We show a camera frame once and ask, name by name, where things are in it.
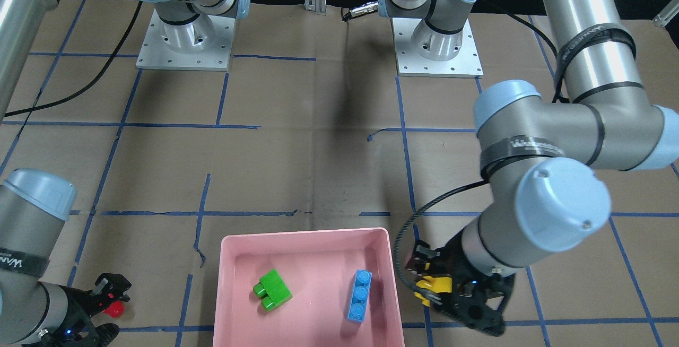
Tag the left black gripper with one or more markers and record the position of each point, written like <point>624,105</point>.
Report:
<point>451,262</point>

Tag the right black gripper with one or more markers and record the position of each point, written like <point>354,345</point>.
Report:
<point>79,304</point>

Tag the yellow toy block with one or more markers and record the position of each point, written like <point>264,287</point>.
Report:
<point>436,284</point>

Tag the red toy block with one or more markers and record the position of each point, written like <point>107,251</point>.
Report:
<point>117,307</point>

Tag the blue toy block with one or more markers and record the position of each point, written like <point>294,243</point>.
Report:
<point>359,296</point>

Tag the green toy block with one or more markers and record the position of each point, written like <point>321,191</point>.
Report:
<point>272,291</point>

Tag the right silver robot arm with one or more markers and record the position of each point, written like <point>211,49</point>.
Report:
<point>36,204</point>

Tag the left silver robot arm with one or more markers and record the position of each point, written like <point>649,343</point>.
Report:
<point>540,159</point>

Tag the pink plastic box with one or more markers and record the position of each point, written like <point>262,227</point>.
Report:
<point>318,267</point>

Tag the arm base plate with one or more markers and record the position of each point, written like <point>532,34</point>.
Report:
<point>422,52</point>
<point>202,45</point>

